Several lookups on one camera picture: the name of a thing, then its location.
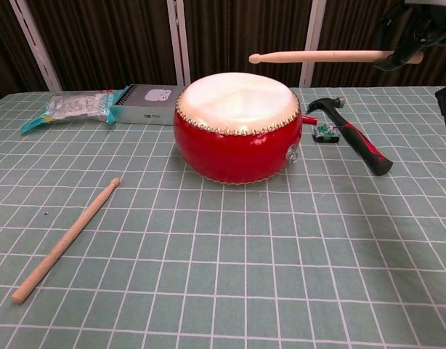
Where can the wooden drumstick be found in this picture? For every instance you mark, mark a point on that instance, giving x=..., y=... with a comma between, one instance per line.
x=67, y=238
x=317, y=56

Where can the small green circuit module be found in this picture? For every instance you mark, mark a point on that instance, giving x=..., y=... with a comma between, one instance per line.
x=326, y=133

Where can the silver earbuds box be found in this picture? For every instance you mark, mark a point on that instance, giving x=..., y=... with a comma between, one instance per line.
x=146, y=107

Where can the green checked tablecloth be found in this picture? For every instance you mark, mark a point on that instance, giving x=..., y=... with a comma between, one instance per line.
x=223, y=261

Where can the black red claw hammer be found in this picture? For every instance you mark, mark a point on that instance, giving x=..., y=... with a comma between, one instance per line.
x=357, y=140

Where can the teal clear snack bag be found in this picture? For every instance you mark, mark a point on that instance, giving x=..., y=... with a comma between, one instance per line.
x=70, y=109

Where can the red drum with white skin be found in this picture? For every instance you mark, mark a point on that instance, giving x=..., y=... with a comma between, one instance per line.
x=237, y=145

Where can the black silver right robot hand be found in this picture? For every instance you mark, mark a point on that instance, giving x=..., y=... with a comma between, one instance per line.
x=408, y=29

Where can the white partition post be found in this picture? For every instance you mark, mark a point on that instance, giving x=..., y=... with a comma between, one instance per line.
x=313, y=43
x=37, y=47
x=178, y=43

